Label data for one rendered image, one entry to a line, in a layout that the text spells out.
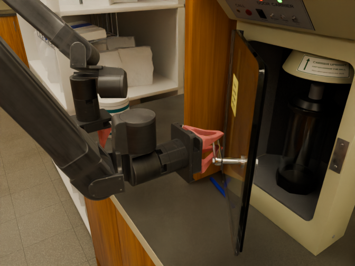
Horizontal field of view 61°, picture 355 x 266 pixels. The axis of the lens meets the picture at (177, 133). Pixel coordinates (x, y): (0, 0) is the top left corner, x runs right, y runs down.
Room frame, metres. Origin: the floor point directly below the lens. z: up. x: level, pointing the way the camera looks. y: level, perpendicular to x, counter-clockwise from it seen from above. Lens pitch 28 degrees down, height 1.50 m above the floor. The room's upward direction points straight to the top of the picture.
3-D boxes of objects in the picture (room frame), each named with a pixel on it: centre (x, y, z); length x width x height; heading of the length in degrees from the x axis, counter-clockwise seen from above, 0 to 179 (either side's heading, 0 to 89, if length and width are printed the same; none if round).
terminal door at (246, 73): (0.56, -0.13, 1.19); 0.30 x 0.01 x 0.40; 177
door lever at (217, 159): (0.49, -0.09, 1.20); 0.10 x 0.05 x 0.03; 177
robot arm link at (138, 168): (0.43, 0.06, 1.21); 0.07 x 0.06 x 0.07; 122
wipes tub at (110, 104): (1.06, 0.25, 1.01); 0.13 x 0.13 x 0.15
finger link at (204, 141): (0.50, -0.05, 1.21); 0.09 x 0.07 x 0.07; 122
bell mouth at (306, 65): (0.63, -0.32, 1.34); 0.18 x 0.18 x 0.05
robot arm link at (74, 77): (0.67, 0.21, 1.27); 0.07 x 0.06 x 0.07; 89
